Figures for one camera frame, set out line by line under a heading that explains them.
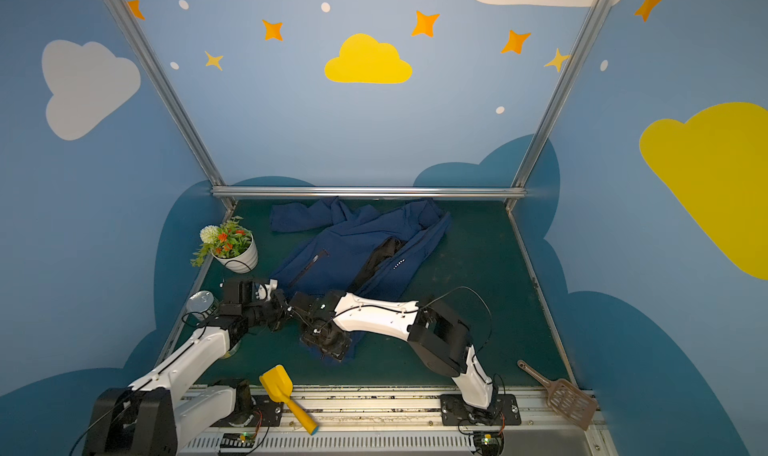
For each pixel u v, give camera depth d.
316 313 0.60
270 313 0.75
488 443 0.73
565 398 0.78
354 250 0.99
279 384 0.78
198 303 0.88
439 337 0.48
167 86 0.86
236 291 0.67
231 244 0.88
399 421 0.73
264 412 0.73
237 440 0.73
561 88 0.87
